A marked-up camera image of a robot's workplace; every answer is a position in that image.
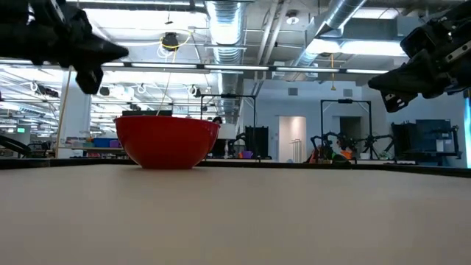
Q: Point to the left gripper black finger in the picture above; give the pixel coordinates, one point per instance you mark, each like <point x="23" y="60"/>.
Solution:
<point x="90" y="79"/>
<point x="106" y="53"/>

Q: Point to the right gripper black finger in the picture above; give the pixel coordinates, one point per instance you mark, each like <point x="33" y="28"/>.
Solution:
<point x="396" y="102"/>
<point x="408" y="79"/>

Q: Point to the large red plastic bowl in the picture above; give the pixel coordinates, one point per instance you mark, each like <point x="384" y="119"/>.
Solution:
<point x="165" y="141"/>

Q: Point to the black monitor workstation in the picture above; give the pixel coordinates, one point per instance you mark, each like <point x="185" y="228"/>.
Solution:
<point x="430" y="136"/>

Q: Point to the white square pillar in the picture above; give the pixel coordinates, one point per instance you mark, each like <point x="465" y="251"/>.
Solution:
<point x="75" y="125"/>

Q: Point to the blue storage bin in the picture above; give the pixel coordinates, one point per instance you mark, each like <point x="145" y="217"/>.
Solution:
<point x="103" y="142"/>

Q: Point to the background black robot arms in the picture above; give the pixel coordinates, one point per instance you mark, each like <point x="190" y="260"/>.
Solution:
<point x="344" y="141"/>

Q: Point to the person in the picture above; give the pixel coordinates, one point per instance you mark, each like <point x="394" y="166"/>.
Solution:
<point x="217" y="119"/>

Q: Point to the long ceiling light strip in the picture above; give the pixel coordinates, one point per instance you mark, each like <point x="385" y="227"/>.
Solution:
<point x="235" y="67"/>

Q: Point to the black folding screen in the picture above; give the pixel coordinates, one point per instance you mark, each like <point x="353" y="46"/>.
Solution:
<point x="259" y="141"/>

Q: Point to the white shade table lamp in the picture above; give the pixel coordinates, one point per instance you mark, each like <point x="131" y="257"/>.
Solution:
<point x="229" y="129"/>

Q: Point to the purple container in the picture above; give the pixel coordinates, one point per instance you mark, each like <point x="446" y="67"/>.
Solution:
<point x="246" y="154"/>

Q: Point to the wide black metal frame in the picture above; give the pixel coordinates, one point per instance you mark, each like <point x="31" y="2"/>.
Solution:
<point x="346" y="101"/>

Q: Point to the black table edge rail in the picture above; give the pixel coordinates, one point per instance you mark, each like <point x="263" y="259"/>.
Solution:
<point x="404" y="168"/>

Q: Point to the smooth silver ventilation duct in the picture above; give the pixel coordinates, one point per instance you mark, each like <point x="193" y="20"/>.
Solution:
<point x="331" y="22"/>

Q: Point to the silver ribbed ventilation duct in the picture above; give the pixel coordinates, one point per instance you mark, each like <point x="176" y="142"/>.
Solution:
<point x="226" y="29"/>

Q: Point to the tall black metal frame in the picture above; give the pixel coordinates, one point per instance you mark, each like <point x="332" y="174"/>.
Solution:
<point x="228" y="96"/>

